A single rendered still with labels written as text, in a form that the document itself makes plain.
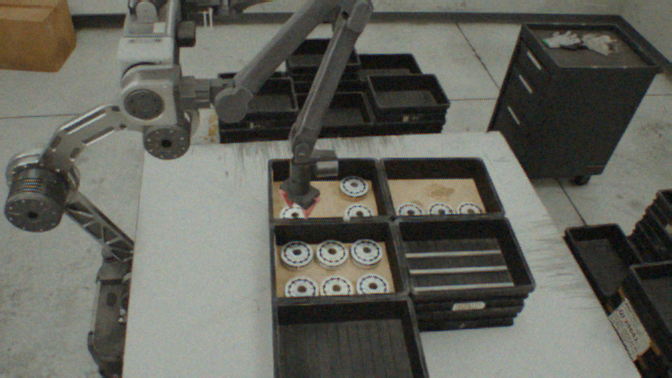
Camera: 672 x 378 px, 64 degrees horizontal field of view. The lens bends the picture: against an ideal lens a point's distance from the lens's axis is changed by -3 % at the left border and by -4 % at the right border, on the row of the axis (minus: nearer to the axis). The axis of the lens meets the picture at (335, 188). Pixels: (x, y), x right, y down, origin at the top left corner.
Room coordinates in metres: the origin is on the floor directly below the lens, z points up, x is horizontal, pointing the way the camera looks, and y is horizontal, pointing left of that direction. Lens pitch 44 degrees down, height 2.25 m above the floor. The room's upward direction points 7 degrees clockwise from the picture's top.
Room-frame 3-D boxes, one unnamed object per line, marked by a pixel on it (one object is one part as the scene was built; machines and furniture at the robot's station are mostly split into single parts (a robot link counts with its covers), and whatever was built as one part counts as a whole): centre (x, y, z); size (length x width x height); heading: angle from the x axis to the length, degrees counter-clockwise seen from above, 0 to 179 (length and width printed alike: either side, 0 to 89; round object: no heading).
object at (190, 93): (1.09, 0.37, 1.45); 0.09 x 0.08 x 0.12; 14
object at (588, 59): (2.69, -1.26, 0.45); 0.60 x 0.45 x 0.90; 104
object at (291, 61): (2.79, 0.16, 0.37); 0.40 x 0.30 x 0.45; 104
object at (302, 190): (1.10, 0.10, 1.17); 0.10 x 0.07 x 0.07; 56
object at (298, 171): (1.10, 0.09, 1.23); 0.07 x 0.06 x 0.07; 104
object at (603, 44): (2.76, -1.36, 0.88); 0.29 x 0.22 x 0.03; 104
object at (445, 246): (1.13, -0.42, 0.87); 0.40 x 0.30 x 0.11; 101
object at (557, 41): (2.73, -1.13, 0.88); 0.25 x 0.19 x 0.03; 104
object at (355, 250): (1.15, -0.12, 0.86); 0.10 x 0.10 x 0.01
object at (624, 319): (1.26, -1.26, 0.41); 0.31 x 0.02 x 0.16; 14
